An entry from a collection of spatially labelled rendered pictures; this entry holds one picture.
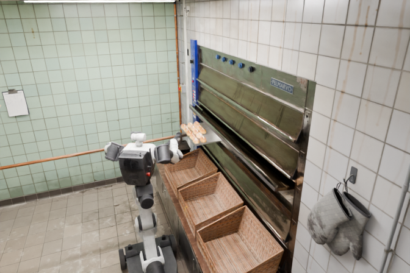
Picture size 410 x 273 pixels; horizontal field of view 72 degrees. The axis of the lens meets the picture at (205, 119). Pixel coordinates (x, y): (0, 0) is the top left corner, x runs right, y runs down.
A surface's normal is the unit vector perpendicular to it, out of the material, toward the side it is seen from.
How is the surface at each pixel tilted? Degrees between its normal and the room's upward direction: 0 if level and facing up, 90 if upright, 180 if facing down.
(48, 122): 90
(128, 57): 90
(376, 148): 90
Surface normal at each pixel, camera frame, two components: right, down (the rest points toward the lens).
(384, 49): -0.94, 0.14
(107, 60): 0.36, 0.33
